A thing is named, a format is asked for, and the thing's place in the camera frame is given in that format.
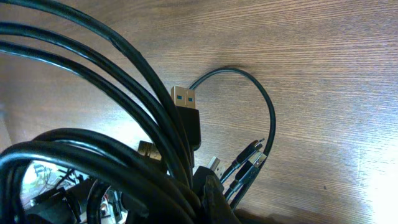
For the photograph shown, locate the black usb cable bundle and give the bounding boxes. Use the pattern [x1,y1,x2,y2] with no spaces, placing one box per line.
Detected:
[0,0,277,224]

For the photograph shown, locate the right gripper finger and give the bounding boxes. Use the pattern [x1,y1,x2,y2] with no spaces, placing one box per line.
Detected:
[193,166,241,224]

